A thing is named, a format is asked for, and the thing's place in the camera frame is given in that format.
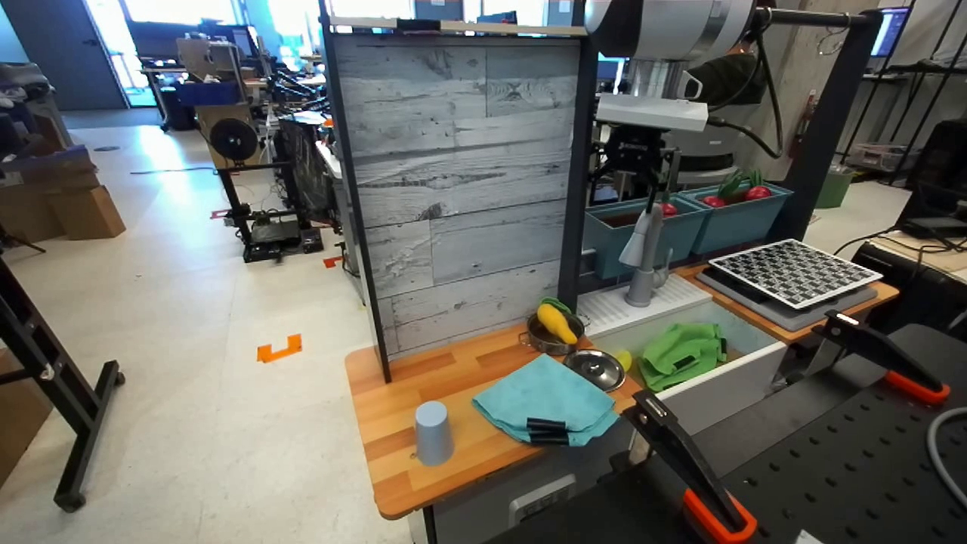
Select grey wood-print back panel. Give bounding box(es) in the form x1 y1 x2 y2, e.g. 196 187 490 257
324 22 602 388

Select grey tap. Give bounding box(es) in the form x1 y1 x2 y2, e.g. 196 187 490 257
617 197 672 308

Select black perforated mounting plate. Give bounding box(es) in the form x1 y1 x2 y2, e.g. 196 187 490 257
691 378 967 544

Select grey cable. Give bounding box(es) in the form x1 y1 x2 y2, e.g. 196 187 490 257
925 401 967 483

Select dark bowl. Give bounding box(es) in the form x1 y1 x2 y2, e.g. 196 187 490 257
526 299 590 359

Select small metal bowl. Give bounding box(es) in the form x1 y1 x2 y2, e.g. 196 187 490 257
563 344 627 396

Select white sink basin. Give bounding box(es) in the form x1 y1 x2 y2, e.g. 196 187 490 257
578 270 792 440

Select wooden board beside sink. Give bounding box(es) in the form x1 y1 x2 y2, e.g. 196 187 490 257
672 259 904 347

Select stacked cardboard boxes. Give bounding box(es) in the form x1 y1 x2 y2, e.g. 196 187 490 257
0 141 131 246

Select grey cup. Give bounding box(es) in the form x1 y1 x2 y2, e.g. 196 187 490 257
412 399 457 468

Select teal planter box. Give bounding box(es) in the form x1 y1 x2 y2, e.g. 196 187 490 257
680 180 801 263
580 194 709 293

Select black metal floor stand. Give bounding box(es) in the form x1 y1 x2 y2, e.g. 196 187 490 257
0 254 131 514

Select black frame side post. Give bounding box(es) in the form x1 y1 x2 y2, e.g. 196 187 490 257
749 6 884 242

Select checkerboard calibration board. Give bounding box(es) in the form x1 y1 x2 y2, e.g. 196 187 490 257
703 237 884 315

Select green cloth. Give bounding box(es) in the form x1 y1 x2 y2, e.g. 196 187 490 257
634 321 732 396

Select black clip on cloth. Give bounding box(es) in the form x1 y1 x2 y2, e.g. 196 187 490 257
521 415 573 447

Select black wheeled equipment stand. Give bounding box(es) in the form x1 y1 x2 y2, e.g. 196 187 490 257
201 112 325 267

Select teal cloth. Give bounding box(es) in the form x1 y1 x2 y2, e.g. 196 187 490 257
470 350 622 451

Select wooden countertop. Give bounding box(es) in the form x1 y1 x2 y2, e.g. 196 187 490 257
342 318 650 522

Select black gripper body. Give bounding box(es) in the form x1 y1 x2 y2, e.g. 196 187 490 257
602 124 676 199

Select yellow toy squash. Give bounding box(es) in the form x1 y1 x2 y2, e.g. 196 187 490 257
531 298 583 347

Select grey door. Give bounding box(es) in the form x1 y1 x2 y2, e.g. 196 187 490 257
0 0 131 116

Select black clamp orange handle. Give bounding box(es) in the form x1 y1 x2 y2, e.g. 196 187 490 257
622 388 760 544
771 308 954 412

